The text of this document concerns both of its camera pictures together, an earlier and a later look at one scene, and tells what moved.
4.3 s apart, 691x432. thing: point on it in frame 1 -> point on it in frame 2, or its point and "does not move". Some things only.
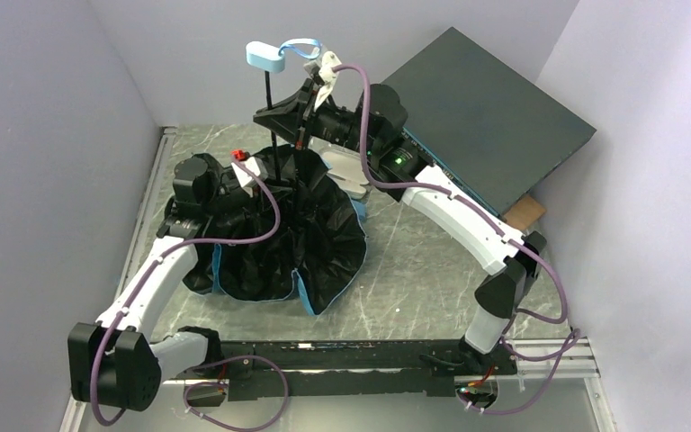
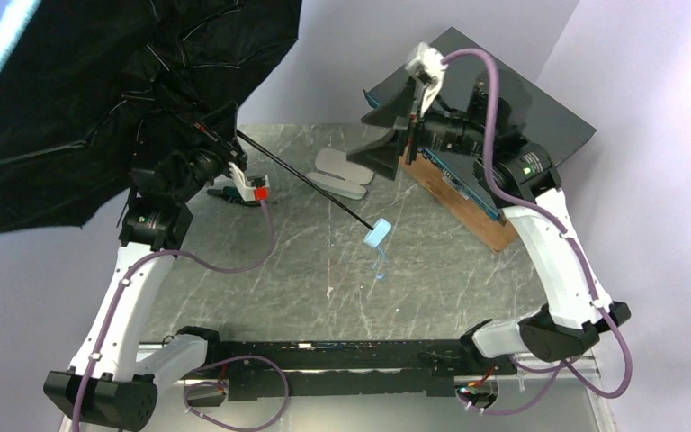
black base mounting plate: x=272 y=370 does not move
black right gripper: x=308 y=110 -> x=412 y=138
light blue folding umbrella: x=320 y=233 -> x=92 y=92
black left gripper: x=226 y=183 -> x=226 y=151
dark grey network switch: x=480 y=123 does not move
